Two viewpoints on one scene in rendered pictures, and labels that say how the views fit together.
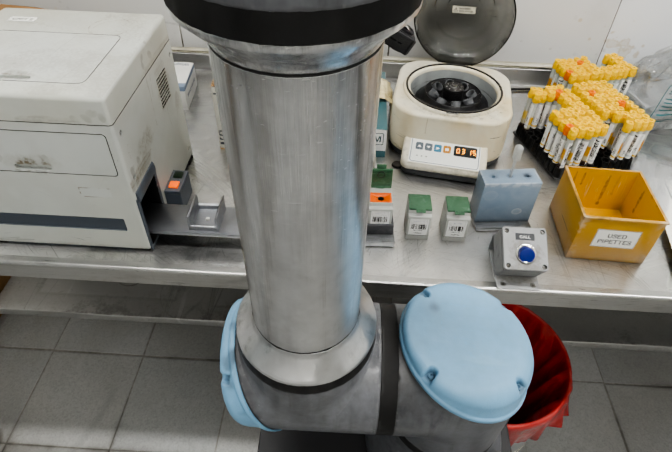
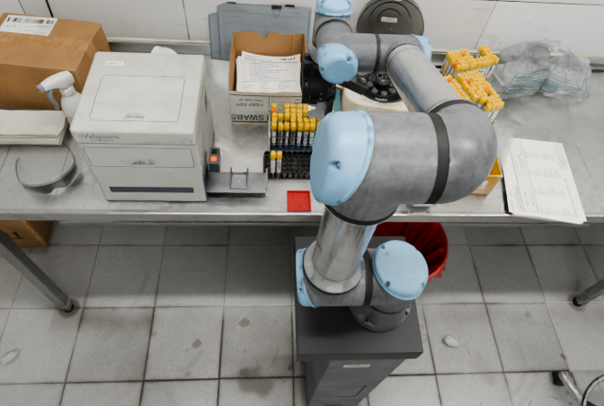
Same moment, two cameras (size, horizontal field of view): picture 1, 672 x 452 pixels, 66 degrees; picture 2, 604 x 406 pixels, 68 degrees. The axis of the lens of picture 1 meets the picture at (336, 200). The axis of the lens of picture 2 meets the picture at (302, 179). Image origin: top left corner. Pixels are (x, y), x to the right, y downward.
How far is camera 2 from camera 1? 0.47 m
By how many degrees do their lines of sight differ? 14
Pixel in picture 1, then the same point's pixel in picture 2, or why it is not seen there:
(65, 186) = (160, 172)
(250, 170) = (338, 237)
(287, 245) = (344, 254)
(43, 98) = (157, 133)
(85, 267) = (169, 215)
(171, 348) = (182, 239)
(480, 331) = (406, 263)
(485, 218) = not seen: hidden behind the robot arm
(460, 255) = not seen: hidden behind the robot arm
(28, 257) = (132, 210)
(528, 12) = (431, 18)
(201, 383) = (208, 260)
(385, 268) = not seen: hidden behind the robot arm
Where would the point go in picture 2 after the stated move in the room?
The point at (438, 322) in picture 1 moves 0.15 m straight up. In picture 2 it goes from (389, 260) to (410, 223)
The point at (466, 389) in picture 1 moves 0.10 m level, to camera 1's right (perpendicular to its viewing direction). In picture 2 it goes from (401, 288) to (452, 286)
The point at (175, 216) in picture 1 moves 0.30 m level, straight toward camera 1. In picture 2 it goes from (218, 180) to (262, 270)
